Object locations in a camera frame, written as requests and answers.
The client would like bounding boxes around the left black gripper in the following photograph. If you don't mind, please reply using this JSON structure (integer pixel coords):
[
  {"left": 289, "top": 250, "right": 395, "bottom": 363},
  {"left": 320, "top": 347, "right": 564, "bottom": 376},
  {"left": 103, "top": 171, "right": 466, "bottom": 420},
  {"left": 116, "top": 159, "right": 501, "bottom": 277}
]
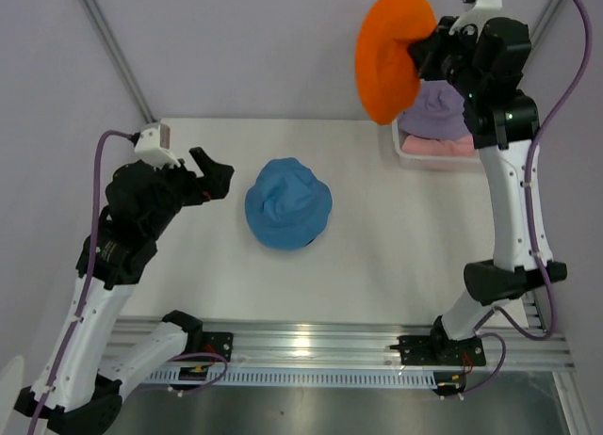
[{"left": 142, "top": 146, "right": 232, "bottom": 240}]

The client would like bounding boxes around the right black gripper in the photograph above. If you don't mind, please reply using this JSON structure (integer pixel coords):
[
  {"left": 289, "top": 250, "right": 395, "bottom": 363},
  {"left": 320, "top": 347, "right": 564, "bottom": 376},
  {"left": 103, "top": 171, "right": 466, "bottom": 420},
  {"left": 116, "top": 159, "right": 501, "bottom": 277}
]
[{"left": 407, "top": 17, "right": 485, "bottom": 100}]

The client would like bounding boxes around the blue bucket hat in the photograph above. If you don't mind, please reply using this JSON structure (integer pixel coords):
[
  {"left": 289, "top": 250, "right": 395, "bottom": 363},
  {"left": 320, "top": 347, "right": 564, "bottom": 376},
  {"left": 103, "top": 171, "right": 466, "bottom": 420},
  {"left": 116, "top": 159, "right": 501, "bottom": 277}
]
[{"left": 244, "top": 157, "right": 333, "bottom": 251}]

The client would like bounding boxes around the orange bucket hat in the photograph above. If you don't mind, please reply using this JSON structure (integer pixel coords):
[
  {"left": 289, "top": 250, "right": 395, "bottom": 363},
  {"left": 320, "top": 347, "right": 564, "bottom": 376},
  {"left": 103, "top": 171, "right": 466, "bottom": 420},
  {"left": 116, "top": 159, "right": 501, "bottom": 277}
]
[{"left": 354, "top": 0, "right": 437, "bottom": 125}]

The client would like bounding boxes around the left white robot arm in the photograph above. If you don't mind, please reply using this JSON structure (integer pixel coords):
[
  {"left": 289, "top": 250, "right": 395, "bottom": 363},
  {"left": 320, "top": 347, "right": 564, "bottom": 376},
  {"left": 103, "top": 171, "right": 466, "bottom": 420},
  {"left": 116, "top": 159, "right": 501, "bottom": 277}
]
[{"left": 15, "top": 148, "right": 235, "bottom": 434}]

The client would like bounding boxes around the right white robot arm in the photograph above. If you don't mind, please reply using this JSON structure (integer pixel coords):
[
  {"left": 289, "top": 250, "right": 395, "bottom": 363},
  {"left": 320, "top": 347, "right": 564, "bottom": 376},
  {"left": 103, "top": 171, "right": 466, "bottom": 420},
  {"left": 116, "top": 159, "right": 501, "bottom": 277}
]
[{"left": 408, "top": 16, "right": 567, "bottom": 363}]

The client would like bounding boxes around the purple bucket hat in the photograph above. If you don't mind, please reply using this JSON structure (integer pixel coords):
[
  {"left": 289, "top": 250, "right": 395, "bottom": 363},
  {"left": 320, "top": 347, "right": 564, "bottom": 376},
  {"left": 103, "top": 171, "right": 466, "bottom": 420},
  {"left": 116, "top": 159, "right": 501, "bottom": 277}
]
[{"left": 398, "top": 81, "right": 469, "bottom": 140}]

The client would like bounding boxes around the pink bucket hat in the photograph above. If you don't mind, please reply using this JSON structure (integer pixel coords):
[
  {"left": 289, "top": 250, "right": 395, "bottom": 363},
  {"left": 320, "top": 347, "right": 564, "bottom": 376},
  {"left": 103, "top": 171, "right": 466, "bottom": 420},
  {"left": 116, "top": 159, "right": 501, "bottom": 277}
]
[{"left": 400, "top": 135, "right": 475, "bottom": 157}]

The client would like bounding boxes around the white plastic basket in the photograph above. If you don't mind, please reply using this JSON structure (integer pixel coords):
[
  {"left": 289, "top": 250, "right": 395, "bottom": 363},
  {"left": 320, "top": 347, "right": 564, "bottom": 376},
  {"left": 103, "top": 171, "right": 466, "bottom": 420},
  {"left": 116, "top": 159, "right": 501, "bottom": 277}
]
[{"left": 391, "top": 120, "right": 483, "bottom": 173}]

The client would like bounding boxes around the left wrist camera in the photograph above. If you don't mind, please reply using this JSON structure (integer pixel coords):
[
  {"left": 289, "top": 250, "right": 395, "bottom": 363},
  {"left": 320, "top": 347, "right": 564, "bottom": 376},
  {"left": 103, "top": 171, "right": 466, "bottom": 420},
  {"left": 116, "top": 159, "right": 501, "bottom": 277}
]
[{"left": 134, "top": 122, "right": 181, "bottom": 169}]

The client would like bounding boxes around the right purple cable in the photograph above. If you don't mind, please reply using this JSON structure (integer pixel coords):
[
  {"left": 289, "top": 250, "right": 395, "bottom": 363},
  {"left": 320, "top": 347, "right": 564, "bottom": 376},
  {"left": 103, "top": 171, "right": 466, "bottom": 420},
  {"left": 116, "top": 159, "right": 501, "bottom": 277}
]
[{"left": 437, "top": 0, "right": 592, "bottom": 401}]

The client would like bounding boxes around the purple cable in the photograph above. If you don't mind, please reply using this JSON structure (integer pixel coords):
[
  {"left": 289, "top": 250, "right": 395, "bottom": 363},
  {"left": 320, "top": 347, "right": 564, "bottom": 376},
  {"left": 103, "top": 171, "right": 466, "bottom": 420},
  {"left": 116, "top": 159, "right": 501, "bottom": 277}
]
[
  {"left": 27, "top": 129, "right": 228, "bottom": 435},
  {"left": 437, "top": 0, "right": 592, "bottom": 401}
]

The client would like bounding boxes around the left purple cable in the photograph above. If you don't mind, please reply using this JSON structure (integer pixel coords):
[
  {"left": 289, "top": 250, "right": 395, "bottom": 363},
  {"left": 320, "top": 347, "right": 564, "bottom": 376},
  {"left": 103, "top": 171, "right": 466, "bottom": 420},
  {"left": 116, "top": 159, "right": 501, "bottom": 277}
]
[{"left": 27, "top": 129, "right": 228, "bottom": 435}]

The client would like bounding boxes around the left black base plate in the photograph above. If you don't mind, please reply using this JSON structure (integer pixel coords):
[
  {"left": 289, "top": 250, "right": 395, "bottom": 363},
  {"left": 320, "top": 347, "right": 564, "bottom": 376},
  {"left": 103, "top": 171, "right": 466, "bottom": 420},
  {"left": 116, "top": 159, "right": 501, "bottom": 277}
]
[{"left": 184, "top": 331, "right": 235, "bottom": 362}]

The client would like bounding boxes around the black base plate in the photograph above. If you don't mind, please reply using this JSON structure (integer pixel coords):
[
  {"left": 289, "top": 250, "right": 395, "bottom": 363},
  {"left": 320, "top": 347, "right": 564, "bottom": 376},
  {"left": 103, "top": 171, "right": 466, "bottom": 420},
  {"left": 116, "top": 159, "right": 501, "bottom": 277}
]
[
  {"left": 389, "top": 335, "right": 486, "bottom": 367},
  {"left": 184, "top": 331, "right": 235, "bottom": 362}
]

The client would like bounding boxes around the aluminium mounting rail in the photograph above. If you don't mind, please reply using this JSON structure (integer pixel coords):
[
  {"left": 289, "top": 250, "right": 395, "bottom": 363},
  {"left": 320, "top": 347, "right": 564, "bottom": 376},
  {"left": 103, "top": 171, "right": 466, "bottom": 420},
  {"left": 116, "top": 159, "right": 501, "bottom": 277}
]
[{"left": 105, "top": 289, "right": 575, "bottom": 372}]

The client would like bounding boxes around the white slotted cable duct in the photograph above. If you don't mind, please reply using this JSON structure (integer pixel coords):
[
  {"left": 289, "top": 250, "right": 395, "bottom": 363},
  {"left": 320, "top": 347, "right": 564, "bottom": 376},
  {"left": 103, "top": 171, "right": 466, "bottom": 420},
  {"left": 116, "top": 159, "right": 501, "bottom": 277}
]
[{"left": 144, "top": 364, "right": 436, "bottom": 390}]

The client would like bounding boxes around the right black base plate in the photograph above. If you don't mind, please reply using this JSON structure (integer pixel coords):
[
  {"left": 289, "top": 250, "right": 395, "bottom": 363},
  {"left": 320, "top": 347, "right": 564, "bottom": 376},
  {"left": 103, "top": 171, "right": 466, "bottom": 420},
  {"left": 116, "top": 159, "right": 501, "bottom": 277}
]
[{"left": 389, "top": 335, "right": 486, "bottom": 367}]

